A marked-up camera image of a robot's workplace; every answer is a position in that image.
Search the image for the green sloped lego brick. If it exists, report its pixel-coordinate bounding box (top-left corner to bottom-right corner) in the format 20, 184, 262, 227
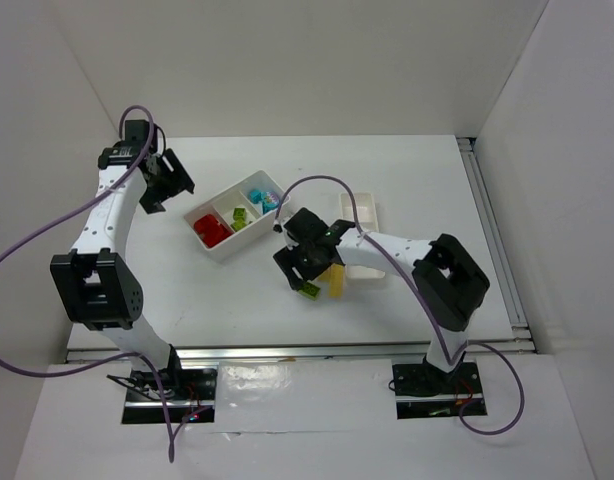
231, 219, 251, 232

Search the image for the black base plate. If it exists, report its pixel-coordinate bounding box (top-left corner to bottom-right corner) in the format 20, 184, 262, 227
388, 362, 487, 420
109, 367, 218, 425

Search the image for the purple cable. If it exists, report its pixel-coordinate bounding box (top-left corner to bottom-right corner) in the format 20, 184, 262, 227
272, 174, 527, 435
0, 104, 183, 464

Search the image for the small green lego brick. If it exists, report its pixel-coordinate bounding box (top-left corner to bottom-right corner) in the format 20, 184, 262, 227
232, 207, 248, 221

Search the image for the white divided container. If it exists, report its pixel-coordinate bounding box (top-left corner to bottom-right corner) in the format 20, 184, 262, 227
183, 170, 293, 262
339, 192, 386, 288

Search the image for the red apple shaped lego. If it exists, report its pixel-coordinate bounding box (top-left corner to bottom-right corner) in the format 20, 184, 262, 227
193, 214, 220, 237

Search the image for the left white divided container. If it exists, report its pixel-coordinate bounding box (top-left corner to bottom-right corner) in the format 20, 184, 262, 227
183, 170, 293, 262

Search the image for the red sloped lego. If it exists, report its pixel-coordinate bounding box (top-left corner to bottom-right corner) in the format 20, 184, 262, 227
200, 224, 233, 249

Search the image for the teal rounded printed lego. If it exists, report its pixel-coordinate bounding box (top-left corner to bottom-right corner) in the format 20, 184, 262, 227
262, 191, 281, 214

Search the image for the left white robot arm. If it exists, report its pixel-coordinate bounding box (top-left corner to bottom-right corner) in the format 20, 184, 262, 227
50, 120, 195, 395

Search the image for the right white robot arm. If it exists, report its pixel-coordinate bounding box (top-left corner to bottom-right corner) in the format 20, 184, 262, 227
273, 208, 490, 397

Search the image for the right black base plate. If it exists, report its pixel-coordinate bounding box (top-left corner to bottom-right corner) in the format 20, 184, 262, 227
388, 362, 487, 420

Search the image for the green long lego brick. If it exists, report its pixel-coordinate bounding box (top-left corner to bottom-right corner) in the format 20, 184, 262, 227
297, 282, 321, 301

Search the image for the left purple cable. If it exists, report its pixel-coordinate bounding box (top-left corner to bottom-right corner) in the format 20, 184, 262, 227
0, 104, 183, 464

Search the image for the right white divided container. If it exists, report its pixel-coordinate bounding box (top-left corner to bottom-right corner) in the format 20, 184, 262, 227
339, 192, 386, 288

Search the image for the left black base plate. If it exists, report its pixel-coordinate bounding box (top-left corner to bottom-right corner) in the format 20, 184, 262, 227
109, 367, 218, 425

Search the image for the yellow long lego plate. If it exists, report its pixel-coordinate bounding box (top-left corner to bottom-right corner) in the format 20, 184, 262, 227
328, 264, 345, 299

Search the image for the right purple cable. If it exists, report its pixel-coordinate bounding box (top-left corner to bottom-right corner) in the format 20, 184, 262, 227
272, 174, 527, 435

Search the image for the aluminium front rail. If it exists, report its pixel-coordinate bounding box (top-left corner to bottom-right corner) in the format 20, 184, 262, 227
66, 338, 536, 364

